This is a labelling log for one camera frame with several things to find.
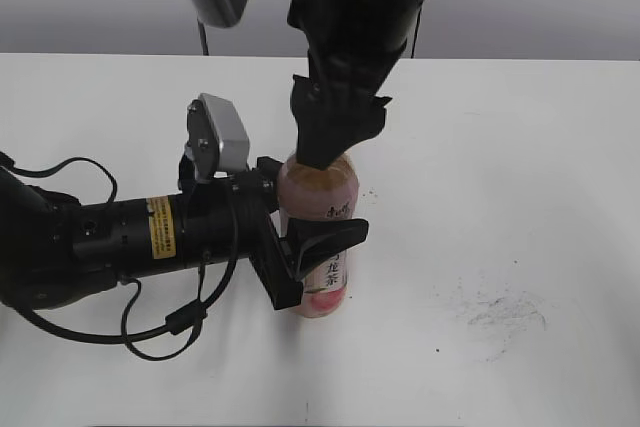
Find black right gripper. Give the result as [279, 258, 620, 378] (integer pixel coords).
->
[291, 41, 393, 170]

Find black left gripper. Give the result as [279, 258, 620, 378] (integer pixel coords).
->
[175, 156, 369, 310]

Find peach oolong tea bottle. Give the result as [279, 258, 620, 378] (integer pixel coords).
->
[277, 153, 359, 318]

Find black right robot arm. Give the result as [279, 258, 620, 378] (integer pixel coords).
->
[288, 0, 424, 170]

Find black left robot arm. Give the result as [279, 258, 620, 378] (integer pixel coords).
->
[1, 157, 369, 310]

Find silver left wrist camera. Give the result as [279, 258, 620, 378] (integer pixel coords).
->
[187, 93, 250, 183]

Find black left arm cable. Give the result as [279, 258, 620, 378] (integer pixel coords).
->
[0, 150, 241, 361]

